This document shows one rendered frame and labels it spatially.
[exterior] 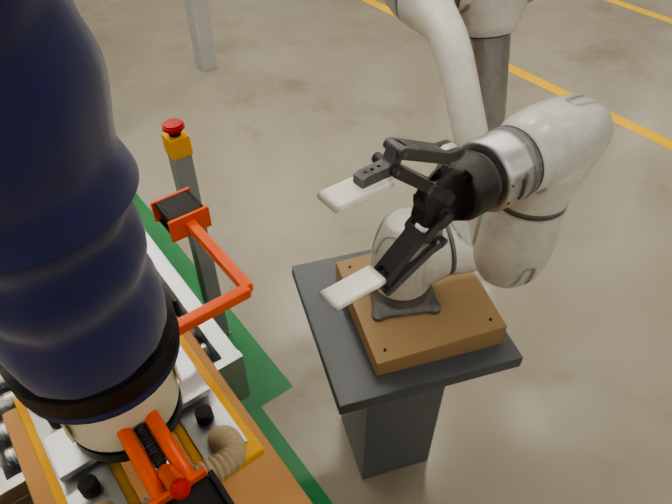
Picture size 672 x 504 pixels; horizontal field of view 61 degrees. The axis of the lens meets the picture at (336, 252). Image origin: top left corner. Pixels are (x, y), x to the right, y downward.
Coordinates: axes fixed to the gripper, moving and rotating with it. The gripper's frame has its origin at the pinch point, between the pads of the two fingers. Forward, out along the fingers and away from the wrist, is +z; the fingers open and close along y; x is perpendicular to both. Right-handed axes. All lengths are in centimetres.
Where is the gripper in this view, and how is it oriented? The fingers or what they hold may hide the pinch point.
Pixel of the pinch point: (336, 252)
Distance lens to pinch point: 56.7
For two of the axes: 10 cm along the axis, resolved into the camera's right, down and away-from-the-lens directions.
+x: -5.9, -5.6, 5.8
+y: 0.0, 7.2, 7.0
